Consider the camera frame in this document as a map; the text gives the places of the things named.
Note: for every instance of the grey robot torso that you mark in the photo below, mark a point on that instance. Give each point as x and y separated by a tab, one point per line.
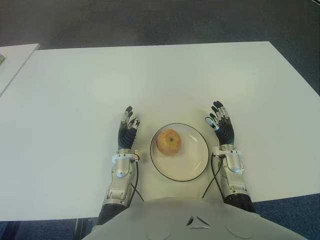
200	222

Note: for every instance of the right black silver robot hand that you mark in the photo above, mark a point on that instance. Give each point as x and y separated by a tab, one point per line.
226	133

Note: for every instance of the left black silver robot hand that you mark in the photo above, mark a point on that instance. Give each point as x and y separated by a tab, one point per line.
127	137

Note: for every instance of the grey table frame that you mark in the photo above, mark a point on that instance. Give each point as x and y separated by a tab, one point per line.
83	221

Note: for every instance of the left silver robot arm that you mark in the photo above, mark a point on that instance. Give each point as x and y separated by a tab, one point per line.
120	180

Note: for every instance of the yellow red apple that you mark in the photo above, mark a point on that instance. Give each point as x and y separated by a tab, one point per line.
169	142

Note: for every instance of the white plate with black rim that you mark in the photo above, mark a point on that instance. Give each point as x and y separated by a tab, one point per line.
190	160

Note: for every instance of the white side table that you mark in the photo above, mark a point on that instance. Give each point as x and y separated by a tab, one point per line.
13	67

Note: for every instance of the green packet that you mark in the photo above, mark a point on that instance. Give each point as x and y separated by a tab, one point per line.
1	59

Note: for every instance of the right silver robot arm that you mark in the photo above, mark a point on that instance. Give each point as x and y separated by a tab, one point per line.
233	175

